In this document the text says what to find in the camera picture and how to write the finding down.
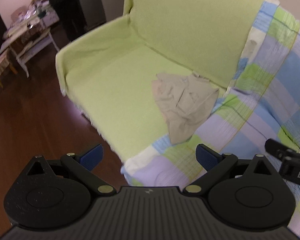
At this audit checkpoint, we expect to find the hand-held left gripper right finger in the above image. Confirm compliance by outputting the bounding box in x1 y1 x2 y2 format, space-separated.
184 144 277 197

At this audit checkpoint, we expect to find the beige sleeveless top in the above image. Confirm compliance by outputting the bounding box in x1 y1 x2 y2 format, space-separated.
151 71 220 145

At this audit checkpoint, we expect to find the clutter of tableware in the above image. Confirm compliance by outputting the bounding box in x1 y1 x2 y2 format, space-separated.
9 0 52 32

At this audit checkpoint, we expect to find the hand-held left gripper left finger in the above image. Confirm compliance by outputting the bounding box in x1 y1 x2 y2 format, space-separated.
27 144 117 197

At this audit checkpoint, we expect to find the white side table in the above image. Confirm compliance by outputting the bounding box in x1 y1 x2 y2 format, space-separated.
1 5 60 78

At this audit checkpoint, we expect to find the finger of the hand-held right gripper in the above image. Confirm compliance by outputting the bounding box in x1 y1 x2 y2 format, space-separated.
265 138 300 161

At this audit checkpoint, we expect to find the checkered blanket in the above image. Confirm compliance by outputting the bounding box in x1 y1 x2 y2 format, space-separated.
120 0 300 240

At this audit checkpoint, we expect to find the grey cabinet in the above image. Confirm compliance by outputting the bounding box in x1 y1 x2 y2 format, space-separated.
79 0 107 30

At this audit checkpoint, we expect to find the green covered sofa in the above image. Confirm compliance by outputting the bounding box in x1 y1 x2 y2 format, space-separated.
55 0 268 163

